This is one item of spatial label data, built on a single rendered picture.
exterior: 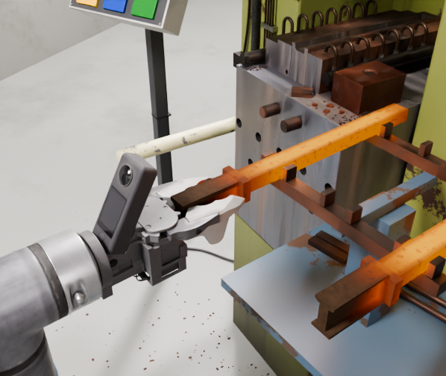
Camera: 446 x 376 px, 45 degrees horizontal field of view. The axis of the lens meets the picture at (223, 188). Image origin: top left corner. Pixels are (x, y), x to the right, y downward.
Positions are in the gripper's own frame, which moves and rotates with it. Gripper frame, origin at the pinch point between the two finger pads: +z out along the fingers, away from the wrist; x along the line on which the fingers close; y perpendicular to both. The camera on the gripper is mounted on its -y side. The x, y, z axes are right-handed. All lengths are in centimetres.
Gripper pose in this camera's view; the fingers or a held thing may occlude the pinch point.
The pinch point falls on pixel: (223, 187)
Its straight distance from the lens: 71.7
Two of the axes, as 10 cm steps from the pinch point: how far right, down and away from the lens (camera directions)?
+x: 6.1, 4.5, -6.5
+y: 0.0, 8.2, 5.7
